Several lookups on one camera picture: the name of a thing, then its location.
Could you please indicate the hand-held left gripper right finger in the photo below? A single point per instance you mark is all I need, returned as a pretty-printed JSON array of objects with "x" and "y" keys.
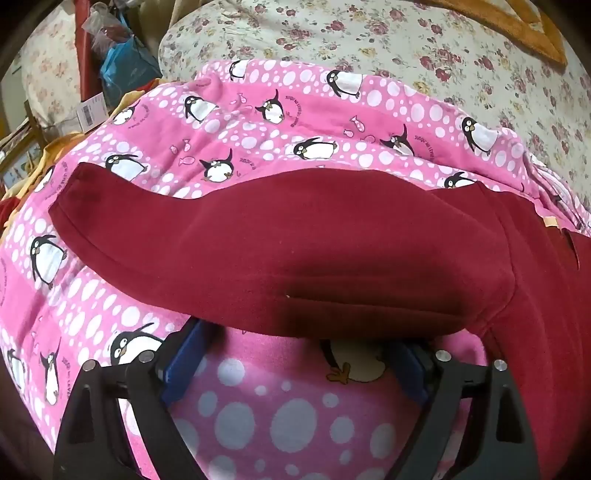
[{"x": 411, "y": 369}]

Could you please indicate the dark red sweater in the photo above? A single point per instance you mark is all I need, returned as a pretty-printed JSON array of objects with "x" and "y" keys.
[{"x": 323, "y": 240}]

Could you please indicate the white barcode label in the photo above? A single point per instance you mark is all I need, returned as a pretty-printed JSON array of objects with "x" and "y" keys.
[{"x": 90, "y": 113}]

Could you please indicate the clear plastic bag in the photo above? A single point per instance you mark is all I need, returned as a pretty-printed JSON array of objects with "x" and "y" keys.
[{"x": 101, "y": 18}]

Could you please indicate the orange checkered cushion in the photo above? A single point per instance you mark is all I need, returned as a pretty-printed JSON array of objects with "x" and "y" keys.
[{"x": 549, "y": 41}]

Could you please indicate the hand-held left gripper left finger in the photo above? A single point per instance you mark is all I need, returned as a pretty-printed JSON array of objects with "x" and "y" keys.
[{"x": 182, "y": 364}]

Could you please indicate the pink penguin print blanket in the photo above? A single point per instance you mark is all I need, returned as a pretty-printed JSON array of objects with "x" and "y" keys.
[{"x": 277, "y": 129}]

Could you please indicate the yellow cloth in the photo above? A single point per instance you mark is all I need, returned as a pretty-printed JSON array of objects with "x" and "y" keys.
[{"x": 60, "y": 147}]

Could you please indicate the red wooden post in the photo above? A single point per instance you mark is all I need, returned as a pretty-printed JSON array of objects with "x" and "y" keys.
[{"x": 87, "y": 60}]

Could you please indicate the floral bed cover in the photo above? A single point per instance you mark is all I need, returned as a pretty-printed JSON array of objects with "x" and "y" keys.
[{"x": 369, "y": 46}]

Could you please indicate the blue plastic bag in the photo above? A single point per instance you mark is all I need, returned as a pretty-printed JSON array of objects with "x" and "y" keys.
[{"x": 129, "y": 64}]

